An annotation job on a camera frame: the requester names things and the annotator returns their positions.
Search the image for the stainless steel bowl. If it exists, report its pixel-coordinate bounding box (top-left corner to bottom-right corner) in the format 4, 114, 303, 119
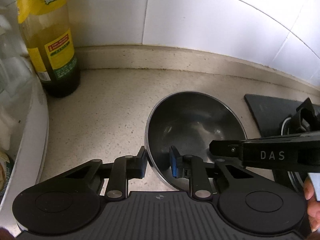
144, 91, 247, 191

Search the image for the person's right hand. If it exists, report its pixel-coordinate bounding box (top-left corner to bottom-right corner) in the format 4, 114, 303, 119
304, 177, 320, 232

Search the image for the white two-tier rotating rack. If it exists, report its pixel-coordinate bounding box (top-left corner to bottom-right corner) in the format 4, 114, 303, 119
1, 0, 48, 219

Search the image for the black gas stove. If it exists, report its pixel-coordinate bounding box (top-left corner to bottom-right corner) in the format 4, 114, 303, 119
245, 94, 319, 192

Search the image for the green yellow label oil bottle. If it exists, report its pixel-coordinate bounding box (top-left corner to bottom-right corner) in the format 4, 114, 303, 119
17, 0, 80, 98

